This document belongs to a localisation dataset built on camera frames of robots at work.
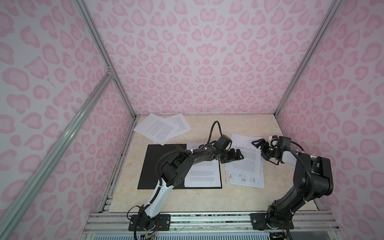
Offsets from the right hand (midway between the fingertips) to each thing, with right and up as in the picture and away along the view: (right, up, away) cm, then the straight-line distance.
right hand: (257, 144), depth 95 cm
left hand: (-12, -9, -4) cm, 15 cm away
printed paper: (-68, +10, +17) cm, 71 cm away
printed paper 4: (-2, -6, +4) cm, 8 cm away
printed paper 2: (-51, +13, +19) cm, 56 cm away
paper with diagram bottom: (-7, -19, -7) cm, 21 cm away
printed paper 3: (-33, -17, -5) cm, 37 cm away
